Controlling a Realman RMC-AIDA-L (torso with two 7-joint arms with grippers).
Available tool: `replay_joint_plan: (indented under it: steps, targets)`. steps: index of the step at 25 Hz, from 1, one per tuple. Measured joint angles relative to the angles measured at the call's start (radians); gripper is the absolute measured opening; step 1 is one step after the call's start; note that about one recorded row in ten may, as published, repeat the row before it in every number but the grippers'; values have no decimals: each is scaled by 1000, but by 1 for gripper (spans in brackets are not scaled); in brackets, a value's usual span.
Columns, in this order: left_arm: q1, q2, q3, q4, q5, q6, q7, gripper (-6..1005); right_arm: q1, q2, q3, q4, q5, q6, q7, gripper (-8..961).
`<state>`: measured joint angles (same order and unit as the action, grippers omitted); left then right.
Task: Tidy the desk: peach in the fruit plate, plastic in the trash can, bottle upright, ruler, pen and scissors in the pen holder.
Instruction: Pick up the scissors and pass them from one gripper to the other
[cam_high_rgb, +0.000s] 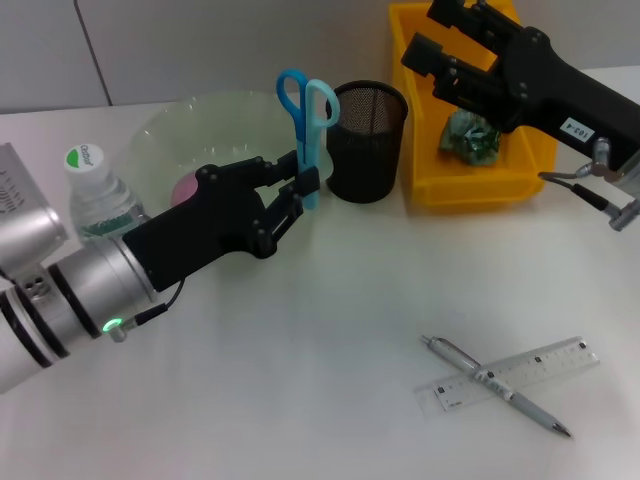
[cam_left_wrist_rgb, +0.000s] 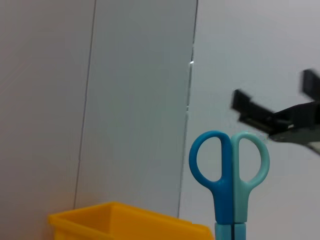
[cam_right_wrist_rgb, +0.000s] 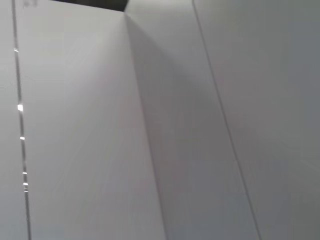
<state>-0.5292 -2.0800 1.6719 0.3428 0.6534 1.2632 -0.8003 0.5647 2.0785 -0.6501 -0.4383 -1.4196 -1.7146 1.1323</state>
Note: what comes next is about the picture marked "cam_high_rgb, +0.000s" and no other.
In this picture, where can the clear plastic water bottle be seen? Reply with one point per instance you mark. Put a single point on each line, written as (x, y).
(95, 200)

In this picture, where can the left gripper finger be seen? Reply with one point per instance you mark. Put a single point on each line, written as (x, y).
(285, 210)
(272, 170)

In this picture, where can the yellow plastic bin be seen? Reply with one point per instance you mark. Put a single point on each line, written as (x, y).
(425, 150)

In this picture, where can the white grey ballpoint pen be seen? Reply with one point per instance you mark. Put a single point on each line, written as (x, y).
(520, 400)

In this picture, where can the pink peach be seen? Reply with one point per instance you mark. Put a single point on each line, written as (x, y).
(182, 192)

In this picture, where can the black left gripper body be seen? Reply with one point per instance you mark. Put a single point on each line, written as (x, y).
(200, 230)

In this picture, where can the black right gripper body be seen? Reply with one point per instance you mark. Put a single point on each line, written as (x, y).
(550, 85)

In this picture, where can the blue scissors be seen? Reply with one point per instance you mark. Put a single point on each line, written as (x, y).
(301, 140)

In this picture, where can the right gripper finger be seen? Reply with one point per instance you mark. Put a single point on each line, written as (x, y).
(460, 80)
(470, 17)

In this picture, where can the clear plastic ruler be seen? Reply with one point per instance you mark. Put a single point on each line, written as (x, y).
(545, 367)

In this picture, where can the green glass fruit plate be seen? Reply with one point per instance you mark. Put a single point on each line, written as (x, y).
(225, 125)

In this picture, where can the green plastic wrap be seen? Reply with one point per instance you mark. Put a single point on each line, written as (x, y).
(470, 142)

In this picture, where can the black mesh pen holder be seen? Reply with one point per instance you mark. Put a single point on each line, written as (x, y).
(365, 165)

